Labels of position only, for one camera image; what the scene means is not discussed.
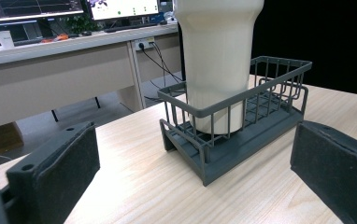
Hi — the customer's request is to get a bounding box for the black power cable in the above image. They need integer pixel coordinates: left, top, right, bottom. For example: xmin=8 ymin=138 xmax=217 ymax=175
xmin=138 ymin=45 xmax=184 ymax=84
xmin=150 ymin=41 xmax=169 ymax=89

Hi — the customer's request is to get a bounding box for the black keyboard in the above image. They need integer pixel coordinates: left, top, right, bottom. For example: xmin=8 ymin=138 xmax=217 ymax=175
xmin=104 ymin=21 xmax=160 ymax=34

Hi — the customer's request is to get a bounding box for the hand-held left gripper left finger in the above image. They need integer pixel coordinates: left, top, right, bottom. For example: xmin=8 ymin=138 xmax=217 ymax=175
xmin=6 ymin=120 xmax=101 ymax=224

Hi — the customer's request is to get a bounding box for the brown cardboard box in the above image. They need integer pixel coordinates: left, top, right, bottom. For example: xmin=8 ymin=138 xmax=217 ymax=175
xmin=0 ymin=121 xmax=25 ymax=155

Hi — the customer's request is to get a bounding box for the dark computer monitor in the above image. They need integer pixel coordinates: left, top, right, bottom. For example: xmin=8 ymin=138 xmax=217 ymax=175
xmin=0 ymin=0 xmax=85 ymax=24

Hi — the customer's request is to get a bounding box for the orange object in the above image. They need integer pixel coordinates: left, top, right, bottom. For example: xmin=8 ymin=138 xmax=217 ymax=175
xmin=40 ymin=33 xmax=70 ymax=44

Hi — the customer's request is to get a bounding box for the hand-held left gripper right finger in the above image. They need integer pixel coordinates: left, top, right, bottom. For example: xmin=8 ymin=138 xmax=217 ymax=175
xmin=290 ymin=119 xmax=357 ymax=224

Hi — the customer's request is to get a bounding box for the black curtain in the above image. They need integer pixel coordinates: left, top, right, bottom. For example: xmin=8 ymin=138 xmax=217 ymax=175
xmin=250 ymin=0 xmax=357 ymax=98

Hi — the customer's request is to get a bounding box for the green potted plant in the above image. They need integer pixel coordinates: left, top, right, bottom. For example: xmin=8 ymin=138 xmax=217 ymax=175
xmin=59 ymin=13 xmax=102 ymax=34

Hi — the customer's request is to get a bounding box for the white tumbler with lid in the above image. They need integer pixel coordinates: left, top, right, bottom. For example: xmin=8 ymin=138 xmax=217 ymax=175
xmin=172 ymin=0 xmax=265 ymax=135

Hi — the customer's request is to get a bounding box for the dark grey wire basket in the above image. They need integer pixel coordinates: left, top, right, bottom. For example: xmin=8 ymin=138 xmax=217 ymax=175
xmin=157 ymin=55 xmax=313 ymax=188

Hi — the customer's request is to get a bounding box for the beige office desk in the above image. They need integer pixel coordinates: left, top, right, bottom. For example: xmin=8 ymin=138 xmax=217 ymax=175
xmin=0 ymin=22 xmax=184 ymax=133

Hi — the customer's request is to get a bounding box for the white wall power outlet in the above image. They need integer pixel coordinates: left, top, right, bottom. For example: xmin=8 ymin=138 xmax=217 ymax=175
xmin=135 ymin=36 xmax=156 ymax=52

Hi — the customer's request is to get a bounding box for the bright computer monitor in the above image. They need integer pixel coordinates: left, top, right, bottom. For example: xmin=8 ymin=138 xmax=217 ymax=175
xmin=87 ymin=0 xmax=161 ymax=21

